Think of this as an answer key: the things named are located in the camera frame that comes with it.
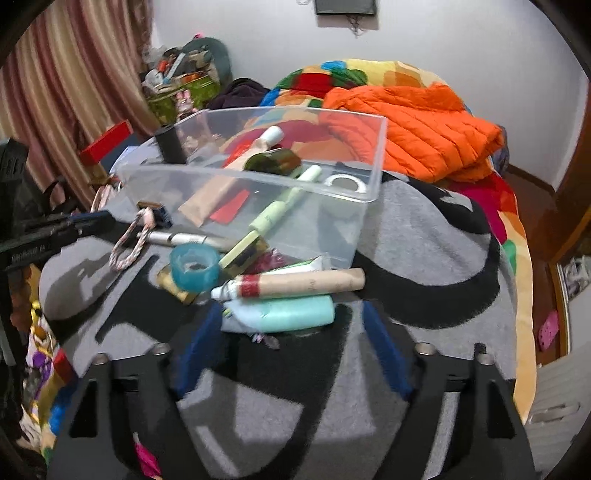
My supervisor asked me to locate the clear plastic storage bin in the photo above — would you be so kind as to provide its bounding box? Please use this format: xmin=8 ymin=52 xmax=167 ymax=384
xmin=114 ymin=107 xmax=387 ymax=268

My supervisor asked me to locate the mint green tube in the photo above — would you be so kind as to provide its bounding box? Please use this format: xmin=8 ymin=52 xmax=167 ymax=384
xmin=221 ymin=295 xmax=335 ymax=334

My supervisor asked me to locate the white plastic drawer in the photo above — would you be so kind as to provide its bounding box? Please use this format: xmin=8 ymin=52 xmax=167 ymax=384
xmin=525 ymin=352 xmax=590 ymax=477

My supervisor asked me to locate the teal tape roll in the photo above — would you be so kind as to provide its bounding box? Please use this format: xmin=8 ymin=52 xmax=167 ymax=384
xmin=169 ymin=243 xmax=221 ymax=293

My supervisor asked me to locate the pink white rope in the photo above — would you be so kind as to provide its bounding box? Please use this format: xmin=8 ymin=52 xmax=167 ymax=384
xmin=108 ymin=207 xmax=157 ymax=272

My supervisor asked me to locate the black cylinder speaker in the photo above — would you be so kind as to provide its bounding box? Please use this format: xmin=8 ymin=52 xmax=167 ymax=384
xmin=154 ymin=124 xmax=186 ymax=165

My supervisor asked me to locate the olive white small box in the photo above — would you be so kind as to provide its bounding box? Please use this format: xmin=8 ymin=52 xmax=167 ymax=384
xmin=218 ymin=231 xmax=269 ymax=278

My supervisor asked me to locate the red box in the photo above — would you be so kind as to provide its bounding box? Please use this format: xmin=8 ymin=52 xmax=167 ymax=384
xmin=79 ymin=120 xmax=133 ymax=166

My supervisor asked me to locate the beige tube red band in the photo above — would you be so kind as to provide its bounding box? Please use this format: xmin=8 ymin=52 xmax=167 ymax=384
xmin=211 ymin=268 xmax=366 ymax=301

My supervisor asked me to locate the gold sponge block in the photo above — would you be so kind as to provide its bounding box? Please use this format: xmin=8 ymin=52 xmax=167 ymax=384
xmin=156 ymin=265 xmax=197 ymax=305

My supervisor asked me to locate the green glass bottle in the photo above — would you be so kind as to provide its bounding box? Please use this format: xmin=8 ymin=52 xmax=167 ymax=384
xmin=243 ymin=148 xmax=301 ymax=176

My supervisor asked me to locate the blue max box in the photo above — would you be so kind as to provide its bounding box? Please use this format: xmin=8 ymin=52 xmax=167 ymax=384
xmin=137 ymin=200 xmax=173 ymax=229

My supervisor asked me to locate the white tape roll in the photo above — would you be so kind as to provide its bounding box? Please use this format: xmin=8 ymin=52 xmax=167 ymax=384
xmin=324 ymin=173 xmax=367 ymax=194

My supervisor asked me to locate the colourful patchwork quilt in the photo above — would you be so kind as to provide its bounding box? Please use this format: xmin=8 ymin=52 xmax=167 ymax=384
xmin=39 ymin=59 xmax=535 ymax=479

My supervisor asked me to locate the dark purple cloth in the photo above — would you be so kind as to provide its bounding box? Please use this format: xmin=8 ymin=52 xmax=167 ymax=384
xmin=206 ymin=78 xmax=270 ymax=110

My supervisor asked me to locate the bunny figurine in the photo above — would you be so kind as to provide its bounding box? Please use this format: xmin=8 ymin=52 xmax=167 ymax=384
xmin=175 ymin=89 xmax=197 ymax=122

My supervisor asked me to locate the silver metal tube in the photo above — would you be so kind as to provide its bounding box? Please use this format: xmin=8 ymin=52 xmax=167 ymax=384
xmin=145 ymin=230 xmax=236 ymax=253

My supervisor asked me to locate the green cluttered basket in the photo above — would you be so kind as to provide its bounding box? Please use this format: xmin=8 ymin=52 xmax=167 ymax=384
xmin=140 ymin=35 xmax=233 ymax=125

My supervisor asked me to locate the grey black blanket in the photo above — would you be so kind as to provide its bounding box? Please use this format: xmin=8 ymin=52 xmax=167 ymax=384
xmin=39 ymin=161 xmax=529 ymax=479

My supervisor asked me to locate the pink slipper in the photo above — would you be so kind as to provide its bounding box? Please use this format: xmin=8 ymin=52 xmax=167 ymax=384
xmin=538 ymin=310 xmax=560 ymax=351

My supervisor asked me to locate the red paper packet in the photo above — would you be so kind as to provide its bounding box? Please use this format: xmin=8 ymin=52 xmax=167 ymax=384
xmin=208 ymin=142 xmax=250 ymax=225

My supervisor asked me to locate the pink hair clip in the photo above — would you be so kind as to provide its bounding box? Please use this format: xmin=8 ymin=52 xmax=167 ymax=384
xmin=245 ymin=249 xmax=287 ymax=274

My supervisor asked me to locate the striped red curtain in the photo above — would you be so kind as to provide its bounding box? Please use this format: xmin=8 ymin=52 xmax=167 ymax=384
xmin=1 ymin=1 xmax=158 ymax=206

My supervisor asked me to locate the orange puffer jacket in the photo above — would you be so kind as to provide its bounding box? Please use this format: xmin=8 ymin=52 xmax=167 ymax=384
xmin=322 ymin=83 xmax=505 ymax=183

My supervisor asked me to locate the pale green cylinder tube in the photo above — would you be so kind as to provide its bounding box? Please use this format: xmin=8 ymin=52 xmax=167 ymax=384
xmin=249 ymin=165 xmax=322 ymax=236

